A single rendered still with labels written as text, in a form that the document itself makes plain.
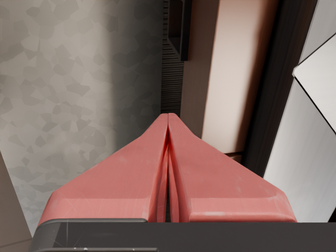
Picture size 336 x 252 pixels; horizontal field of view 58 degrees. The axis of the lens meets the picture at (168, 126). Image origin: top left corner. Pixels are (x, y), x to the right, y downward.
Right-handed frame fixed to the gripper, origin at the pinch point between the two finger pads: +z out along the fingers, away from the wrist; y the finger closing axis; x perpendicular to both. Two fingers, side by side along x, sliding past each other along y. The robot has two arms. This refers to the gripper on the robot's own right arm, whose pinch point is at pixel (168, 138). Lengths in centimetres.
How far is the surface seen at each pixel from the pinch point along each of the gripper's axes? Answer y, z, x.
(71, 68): 10.6, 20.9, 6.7
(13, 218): 70, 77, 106
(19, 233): 70, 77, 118
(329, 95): -10.8, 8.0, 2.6
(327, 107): -11.1, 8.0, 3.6
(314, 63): -8.9, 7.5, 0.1
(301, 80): -8.4, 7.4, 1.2
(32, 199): 19.2, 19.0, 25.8
